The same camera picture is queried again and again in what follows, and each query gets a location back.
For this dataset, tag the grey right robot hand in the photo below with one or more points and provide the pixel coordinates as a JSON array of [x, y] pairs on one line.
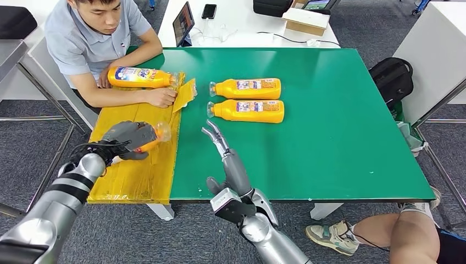
[[236, 175]]

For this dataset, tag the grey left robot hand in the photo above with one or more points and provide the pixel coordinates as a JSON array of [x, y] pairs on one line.
[[131, 133]]

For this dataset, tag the orange detergent bottle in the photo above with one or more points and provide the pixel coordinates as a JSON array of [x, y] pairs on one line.
[[251, 94], [251, 116], [138, 82], [162, 133]]

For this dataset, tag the dark smartphone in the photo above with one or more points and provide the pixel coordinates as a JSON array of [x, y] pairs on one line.
[[209, 11]]

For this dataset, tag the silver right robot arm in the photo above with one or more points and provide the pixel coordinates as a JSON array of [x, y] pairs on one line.
[[269, 240]]

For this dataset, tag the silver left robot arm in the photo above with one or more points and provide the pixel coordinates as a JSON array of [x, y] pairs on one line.
[[62, 204]]

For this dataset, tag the yellow taped cardboard sheet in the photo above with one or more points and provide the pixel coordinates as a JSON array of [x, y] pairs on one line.
[[145, 178]]

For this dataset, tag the white table leg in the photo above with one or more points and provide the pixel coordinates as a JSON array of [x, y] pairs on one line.
[[326, 211], [162, 212]]

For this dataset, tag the person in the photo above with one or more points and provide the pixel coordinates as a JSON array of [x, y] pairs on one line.
[[415, 237], [87, 43]]

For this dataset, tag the white desk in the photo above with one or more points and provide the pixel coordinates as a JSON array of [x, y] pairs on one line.
[[43, 80]]

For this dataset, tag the black tablet on stand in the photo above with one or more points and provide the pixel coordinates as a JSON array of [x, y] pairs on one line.
[[183, 22]]

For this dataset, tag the white table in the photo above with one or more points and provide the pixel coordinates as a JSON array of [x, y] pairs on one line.
[[433, 45], [247, 25]]

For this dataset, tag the white power adapter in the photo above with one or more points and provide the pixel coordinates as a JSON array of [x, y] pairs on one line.
[[313, 43]]

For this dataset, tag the black seat cushion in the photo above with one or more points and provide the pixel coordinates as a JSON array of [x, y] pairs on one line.
[[16, 22]]

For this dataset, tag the brown cardboard box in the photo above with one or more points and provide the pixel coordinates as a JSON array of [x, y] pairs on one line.
[[304, 22]]

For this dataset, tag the black bag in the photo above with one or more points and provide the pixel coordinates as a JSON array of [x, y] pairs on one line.
[[271, 7]]

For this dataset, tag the green bag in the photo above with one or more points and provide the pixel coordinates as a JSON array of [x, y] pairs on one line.
[[398, 112]]

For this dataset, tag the white plastic bag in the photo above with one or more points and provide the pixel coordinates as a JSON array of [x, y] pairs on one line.
[[410, 138]]

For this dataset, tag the black backpack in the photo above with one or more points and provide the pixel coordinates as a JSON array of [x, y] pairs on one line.
[[390, 80]]

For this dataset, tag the black screen device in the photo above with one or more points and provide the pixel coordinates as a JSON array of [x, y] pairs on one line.
[[319, 5]]

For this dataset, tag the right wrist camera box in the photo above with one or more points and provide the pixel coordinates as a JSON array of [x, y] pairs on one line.
[[229, 204]]

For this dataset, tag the steel table frame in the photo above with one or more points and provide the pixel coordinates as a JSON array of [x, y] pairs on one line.
[[438, 104], [11, 53]]

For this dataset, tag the blue metal trolley frame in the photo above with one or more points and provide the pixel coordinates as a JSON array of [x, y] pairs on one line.
[[420, 6]]

